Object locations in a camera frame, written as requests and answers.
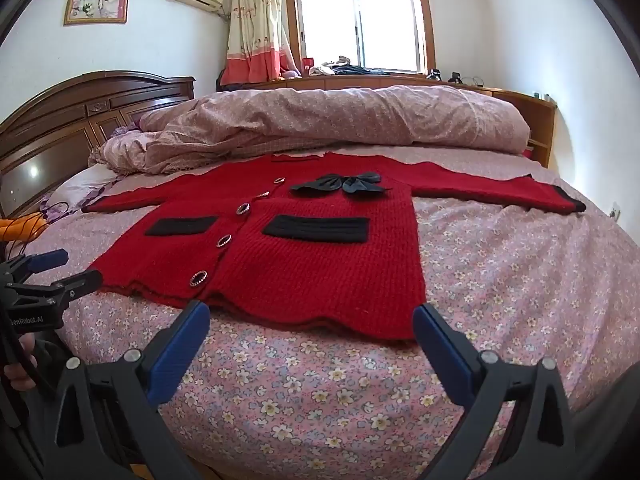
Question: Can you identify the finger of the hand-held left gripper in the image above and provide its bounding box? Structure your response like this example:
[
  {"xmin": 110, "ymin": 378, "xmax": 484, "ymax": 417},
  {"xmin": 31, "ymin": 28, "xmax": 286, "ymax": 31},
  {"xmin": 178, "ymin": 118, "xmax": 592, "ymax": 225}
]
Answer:
[
  {"xmin": 4, "ymin": 269, "xmax": 104, "ymax": 312},
  {"xmin": 0, "ymin": 248, "xmax": 70, "ymax": 287}
]

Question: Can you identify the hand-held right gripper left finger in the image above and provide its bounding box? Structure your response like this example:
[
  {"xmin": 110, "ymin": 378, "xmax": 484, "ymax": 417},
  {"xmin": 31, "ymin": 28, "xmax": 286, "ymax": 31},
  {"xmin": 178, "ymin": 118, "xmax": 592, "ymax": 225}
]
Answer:
[{"xmin": 36, "ymin": 300, "xmax": 211, "ymax": 480}]

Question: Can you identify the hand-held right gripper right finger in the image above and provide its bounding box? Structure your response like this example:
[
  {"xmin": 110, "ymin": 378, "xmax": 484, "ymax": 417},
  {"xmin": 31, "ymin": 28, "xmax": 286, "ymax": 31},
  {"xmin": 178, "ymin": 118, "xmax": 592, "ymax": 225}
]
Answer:
[{"xmin": 412, "ymin": 303, "xmax": 592, "ymax": 480}]

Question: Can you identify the red knitted cardigan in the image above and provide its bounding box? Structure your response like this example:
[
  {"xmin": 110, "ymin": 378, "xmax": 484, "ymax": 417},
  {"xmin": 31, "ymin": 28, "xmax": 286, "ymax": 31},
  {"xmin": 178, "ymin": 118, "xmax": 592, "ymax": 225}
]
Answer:
[{"xmin": 81, "ymin": 153, "xmax": 586, "ymax": 342}]

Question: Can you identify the pile of dark clothes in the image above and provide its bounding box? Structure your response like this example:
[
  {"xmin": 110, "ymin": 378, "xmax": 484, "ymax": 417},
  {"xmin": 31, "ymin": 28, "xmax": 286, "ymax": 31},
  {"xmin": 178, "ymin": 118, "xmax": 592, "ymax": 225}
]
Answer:
[{"xmin": 307, "ymin": 55, "xmax": 393, "ymax": 77}]

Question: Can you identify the person's left hand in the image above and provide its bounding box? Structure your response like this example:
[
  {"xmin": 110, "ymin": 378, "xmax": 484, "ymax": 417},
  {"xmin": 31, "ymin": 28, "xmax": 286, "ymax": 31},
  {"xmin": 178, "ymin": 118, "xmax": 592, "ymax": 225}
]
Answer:
[{"xmin": 2, "ymin": 334, "xmax": 40, "ymax": 392}]

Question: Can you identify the orange plastic object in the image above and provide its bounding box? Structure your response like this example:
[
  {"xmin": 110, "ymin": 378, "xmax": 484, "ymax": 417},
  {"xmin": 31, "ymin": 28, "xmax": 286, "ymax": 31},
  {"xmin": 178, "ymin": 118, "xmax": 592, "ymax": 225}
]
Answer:
[{"xmin": 0, "ymin": 213, "xmax": 49, "ymax": 245}]

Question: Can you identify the white pillow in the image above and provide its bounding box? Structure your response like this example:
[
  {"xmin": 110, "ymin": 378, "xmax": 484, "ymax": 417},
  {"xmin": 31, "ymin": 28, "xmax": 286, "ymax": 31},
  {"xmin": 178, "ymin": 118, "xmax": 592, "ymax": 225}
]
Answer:
[{"xmin": 46, "ymin": 165, "xmax": 121, "ymax": 213}]

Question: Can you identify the dark wooden headboard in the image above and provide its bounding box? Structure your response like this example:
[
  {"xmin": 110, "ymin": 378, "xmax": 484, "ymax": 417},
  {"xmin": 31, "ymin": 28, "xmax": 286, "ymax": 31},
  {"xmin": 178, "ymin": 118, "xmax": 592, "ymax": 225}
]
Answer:
[{"xmin": 0, "ymin": 71, "xmax": 196, "ymax": 221}]

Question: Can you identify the pink floral bed sheet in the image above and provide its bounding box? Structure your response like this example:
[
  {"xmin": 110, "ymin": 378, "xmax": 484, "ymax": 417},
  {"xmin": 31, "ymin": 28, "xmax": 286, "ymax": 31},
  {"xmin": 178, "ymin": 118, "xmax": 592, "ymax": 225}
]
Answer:
[{"xmin": 22, "ymin": 147, "xmax": 640, "ymax": 480}]

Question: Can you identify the pink dotted quilt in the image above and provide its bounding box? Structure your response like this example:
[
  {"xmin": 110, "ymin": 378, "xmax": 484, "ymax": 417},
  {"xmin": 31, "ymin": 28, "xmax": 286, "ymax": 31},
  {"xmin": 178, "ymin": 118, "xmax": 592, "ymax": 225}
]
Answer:
[{"xmin": 89, "ymin": 85, "xmax": 531, "ymax": 177}]

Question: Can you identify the cream and red curtain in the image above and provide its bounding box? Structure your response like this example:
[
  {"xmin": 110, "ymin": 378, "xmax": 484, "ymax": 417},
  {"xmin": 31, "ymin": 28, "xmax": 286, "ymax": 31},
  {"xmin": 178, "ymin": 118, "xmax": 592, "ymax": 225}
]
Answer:
[{"xmin": 220, "ymin": 0, "xmax": 303, "ymax": 92}]

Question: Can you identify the wooden framed window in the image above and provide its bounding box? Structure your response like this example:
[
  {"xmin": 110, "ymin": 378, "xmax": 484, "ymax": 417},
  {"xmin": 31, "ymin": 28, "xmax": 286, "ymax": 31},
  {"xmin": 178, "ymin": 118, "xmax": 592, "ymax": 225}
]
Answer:
[{"xmin": 283, "ymin": 0, "xmax": 436, "ymax": 77}]

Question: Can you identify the black cable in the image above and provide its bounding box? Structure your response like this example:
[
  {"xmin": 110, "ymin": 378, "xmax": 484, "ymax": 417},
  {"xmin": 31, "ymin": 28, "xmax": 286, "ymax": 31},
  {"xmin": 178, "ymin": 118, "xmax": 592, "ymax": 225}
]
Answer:
[{"xmin": 10, "ymin": 201, "xmax": 71, "ymax": 256}]

